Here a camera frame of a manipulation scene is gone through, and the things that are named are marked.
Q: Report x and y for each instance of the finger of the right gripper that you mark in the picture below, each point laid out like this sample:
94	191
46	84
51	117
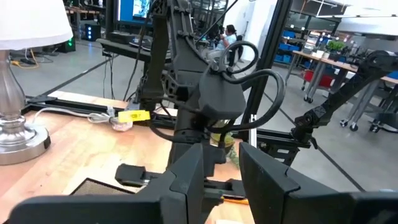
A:
213	208

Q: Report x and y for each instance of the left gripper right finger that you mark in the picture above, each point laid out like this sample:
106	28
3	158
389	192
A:
311	208

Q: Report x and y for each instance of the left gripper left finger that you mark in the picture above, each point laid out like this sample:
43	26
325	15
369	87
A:
109	211

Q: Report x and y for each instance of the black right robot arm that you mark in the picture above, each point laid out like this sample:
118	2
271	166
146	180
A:
183	62

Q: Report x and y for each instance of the black mesh desk organizer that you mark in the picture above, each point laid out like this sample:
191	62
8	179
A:
99	187

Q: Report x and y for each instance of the black office chair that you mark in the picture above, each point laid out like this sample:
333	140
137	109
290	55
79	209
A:
237	53

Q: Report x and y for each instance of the potted green succulent plant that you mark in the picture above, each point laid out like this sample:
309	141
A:
228	140

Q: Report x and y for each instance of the black desk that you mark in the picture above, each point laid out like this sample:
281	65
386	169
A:
124	46

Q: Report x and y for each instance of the red storage bin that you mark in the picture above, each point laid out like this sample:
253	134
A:
318	79

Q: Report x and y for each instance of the black device with green light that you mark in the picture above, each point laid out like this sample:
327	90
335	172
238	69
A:
66	45

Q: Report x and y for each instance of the wooden workshop table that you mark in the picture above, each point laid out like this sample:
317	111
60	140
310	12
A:
329	62

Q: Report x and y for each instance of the black speaker with blue lights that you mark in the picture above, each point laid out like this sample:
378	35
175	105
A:
92	32

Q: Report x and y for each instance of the green plant in pot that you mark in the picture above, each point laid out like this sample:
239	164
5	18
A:
335	46

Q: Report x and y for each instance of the shelf with blue bins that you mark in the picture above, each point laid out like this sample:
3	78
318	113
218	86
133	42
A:
284	46

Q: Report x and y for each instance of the large blue screen monitor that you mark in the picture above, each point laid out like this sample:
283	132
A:
136	11

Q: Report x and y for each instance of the person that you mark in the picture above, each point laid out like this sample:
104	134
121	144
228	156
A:
227	40

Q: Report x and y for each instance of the white shade silver table lamp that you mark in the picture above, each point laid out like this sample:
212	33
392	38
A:
18	25

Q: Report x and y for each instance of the silver frame bracket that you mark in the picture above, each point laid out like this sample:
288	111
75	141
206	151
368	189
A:
253	130

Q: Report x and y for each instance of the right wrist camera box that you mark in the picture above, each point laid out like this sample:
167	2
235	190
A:
220	96

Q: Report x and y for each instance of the black aluminium table frame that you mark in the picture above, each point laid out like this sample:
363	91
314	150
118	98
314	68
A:
267	62

